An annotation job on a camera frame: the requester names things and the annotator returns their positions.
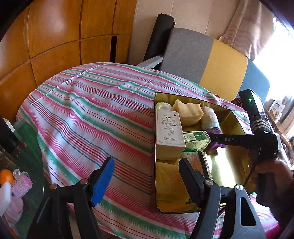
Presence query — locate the black rolled mat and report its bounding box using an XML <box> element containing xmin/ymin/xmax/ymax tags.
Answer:
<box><xmin>144</xmin><ymin>13</ymin><xmax>175</xmax><ymax>61</ymax></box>

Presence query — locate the gold metal tin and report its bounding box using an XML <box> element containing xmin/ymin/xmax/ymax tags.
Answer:
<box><xmin>150</xmin><ymin>92</ymin><xmax>255</xmax><ymax>214</ymax></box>

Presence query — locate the purple sachet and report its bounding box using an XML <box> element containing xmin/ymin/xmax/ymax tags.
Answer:
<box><xmin>206</xmin><ymin>129</ymin><xmax>227</xmax><ymax>151</ymax></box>

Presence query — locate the person right hand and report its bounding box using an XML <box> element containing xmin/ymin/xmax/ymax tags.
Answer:
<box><xmin>251</xmin><ymin>158</ymin><xmax>293</xmax><ymax>229</ymax></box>

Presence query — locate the striped bed sheet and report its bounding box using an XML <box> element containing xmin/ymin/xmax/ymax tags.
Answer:
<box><xmin>16</xmin><ymin>62</ymin><xmax>249</xmax><ymax>238</ymax></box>

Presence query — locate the pink hair roller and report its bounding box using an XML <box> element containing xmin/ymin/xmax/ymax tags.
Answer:
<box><xmin>11</xmin><ymin>169</ymin><xmax>33</xmax><ymax>198</ymax></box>

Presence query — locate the wooden wardrobe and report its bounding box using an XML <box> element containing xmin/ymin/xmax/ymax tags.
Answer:
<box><xmin>1</xmin><ymin>1</ymin><xmax>137</xmax><ymax>122</ymax></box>

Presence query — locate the grey yellow blue armchair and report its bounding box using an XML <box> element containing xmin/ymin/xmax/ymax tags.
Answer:
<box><xmin>139</xmin><ymin>27</ymin><xmax>270</xmax><ymax>101</ymax></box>

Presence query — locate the green white small box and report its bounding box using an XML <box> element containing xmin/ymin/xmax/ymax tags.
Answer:
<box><xmin>183</xmin><ymin>131</ymin><xmax>211</xmax><ymax>150</ymax></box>

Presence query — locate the white product box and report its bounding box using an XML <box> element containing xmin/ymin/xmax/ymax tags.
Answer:
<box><xmin>269</xmin><ymin>100</ymin><xmax>285</xmax><ymax>119</ymax></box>

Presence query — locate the beige tall carton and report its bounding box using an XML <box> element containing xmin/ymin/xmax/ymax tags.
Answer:
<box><xmin>155</xmin><ymin>109</ymin><xmax>186</xmax><ymax>161</ymax></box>

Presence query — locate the large yellow sponge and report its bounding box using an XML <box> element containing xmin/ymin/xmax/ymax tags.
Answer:
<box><xmin>155</xmin><ymin>162</ymin><xmax>189</xmax><ymax>204</ymax></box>

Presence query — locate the rice cracker snack pack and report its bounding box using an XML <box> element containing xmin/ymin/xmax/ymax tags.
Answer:
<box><xmin>181</xmin><ymin>150</ymin><xmax>212</xmax><ymax>179</ymax></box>

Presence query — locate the orange fruit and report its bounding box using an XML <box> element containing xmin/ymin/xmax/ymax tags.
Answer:
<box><xmin>0</xmin><ymin>169</ymin><xmax>14</xmax><ymax>186</ymax></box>

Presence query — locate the pink curtain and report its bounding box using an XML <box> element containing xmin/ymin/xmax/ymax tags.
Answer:
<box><xmin>219</xmin><ymin>1</ymin><xmax>275</xmax><ymax>61</ymax></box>

